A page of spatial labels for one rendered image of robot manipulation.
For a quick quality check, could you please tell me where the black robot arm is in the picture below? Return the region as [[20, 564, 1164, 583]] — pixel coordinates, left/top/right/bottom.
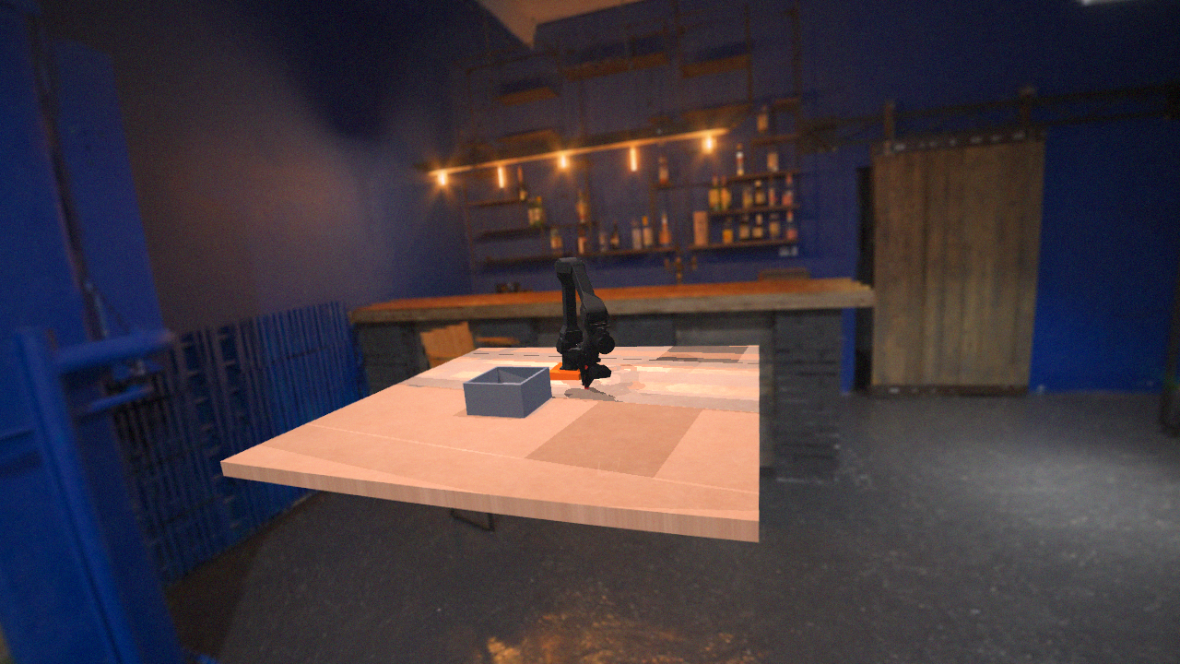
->
[[553, 257, 615, 372]]

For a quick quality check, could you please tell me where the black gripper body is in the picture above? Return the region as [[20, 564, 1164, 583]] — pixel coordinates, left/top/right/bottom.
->
[[581, 342, 611, 379]]

